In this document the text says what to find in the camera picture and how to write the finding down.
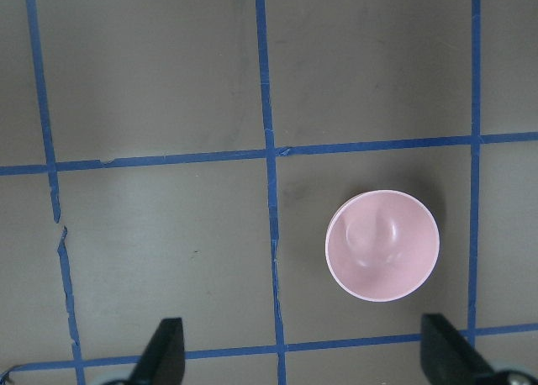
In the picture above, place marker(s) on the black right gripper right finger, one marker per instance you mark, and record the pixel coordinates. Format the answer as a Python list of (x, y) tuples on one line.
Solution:
[(446, 357)]

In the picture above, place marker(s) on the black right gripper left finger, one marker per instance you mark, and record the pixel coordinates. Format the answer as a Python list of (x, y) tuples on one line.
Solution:
[(163, 360)]

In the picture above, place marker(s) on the pink bowl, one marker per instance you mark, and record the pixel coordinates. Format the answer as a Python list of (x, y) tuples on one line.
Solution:
[(382, 245)]

